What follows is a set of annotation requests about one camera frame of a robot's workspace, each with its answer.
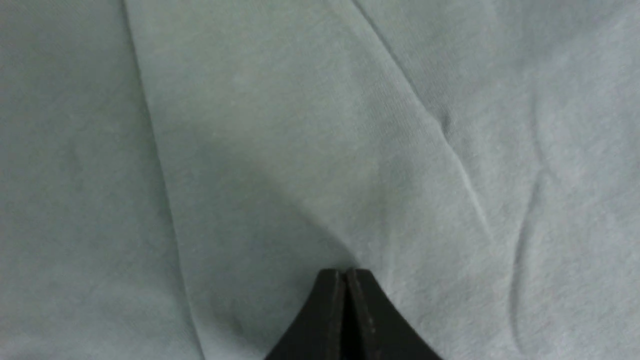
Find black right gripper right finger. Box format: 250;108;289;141
346;268;441;360

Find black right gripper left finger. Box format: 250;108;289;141
266;268;346;360

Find green long-sleeved shirt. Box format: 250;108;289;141
1;0;639;360

